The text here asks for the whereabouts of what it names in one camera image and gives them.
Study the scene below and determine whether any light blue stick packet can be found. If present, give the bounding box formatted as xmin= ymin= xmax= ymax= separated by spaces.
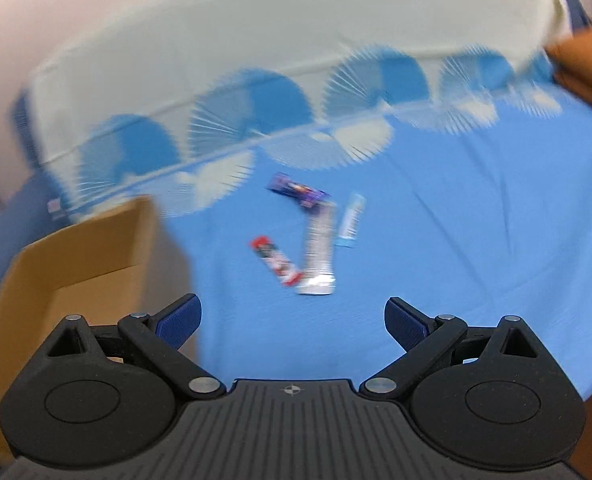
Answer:
xmin=334 ymin=192 xmax=367 ymax=249

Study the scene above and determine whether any red brown snack stick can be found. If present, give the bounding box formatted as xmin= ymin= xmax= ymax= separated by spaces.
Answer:
xmin=249 ymin=235 xmax=303 ymax=287

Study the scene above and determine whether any orange brown cushion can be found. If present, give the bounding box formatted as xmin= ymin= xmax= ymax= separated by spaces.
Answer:
xmin=545 ymin=19 xmax=592 ymax=122

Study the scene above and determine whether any brown cardboard box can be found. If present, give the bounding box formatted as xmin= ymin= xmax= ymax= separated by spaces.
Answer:
xmin=0 ymin=195 xmax=200 ymax=467

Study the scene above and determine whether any purple snack packet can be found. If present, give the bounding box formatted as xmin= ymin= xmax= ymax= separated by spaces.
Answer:
xmin=267 ymin=172 xmax=332 ymax=210

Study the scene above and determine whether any white stick packet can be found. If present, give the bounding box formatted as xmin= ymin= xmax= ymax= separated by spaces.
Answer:
xmin=295 ymin=202 xmax=338 ymax=296

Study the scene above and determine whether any blue fan-print sheet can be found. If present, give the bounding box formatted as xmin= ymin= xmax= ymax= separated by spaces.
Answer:
xmin=10 ymin=0 xmax=592 ymax=402

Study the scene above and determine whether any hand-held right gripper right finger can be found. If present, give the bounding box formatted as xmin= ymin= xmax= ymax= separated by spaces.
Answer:
xmin=384 ymin=297 xmax=547 ymax=401

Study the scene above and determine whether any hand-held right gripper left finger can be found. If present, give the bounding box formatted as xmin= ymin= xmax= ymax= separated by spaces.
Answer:
xmin=41 ymin=293 xmax=227 ymax=401

